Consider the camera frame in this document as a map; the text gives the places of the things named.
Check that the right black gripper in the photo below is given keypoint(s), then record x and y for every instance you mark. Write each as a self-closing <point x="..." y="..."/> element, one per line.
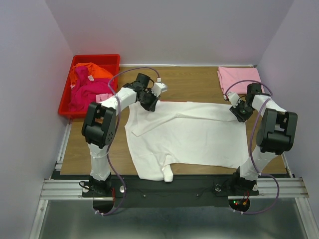
<point x="239" y="113"/>

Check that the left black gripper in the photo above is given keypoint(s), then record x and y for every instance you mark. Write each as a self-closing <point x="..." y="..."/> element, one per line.
<point x="149" y="101"/>

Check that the white printed t shirt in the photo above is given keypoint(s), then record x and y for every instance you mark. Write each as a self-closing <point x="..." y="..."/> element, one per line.
<point x="184" y="133"/>

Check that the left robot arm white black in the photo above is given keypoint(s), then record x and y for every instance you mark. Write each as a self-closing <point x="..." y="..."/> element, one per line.
<point x="100" y="126"/>

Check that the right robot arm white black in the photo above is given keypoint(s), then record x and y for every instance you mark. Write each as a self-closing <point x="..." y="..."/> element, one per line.
<point x="273" y="134"/>

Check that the folded pink t shirt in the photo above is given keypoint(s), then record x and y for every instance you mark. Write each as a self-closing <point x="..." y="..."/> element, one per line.
<point x="228" y="76"/>

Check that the light pink garment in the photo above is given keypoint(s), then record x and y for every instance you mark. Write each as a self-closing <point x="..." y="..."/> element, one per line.
<point x="102" y="97"/>

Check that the orange t shirt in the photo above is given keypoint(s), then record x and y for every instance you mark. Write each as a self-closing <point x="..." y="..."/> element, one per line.
<point x="92" y="69"/>

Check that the magenta t shirt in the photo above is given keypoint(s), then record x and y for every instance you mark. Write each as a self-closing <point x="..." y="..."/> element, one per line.
<point x="85" y="90"/>

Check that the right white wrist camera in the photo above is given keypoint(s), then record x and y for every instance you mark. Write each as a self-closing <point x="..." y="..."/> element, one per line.
<point x="233" y="98"/>

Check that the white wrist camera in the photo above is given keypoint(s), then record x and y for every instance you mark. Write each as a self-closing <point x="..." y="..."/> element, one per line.
<point x="233" y="98"/>
<point x="158" y="87"/>

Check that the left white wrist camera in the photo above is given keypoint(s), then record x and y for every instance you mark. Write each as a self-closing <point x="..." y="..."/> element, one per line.
<point x="158" y="87"/>

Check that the aluminium frame rail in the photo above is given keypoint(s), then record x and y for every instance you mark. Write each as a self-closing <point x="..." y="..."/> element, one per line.
<point x="65" y="189"/>

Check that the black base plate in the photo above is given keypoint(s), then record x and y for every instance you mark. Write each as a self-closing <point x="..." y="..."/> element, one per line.
<point x="192" y="191"/>

